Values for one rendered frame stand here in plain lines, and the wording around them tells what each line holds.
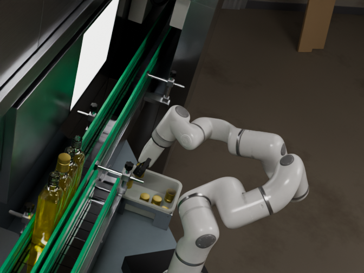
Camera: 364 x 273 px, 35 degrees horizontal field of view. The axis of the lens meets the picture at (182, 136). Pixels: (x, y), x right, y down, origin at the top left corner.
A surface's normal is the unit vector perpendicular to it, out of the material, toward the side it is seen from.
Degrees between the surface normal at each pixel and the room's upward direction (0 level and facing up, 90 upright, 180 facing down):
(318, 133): 0
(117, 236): 0
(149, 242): 0
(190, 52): 90
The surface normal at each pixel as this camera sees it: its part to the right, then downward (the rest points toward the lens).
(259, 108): 0.25, -0.76
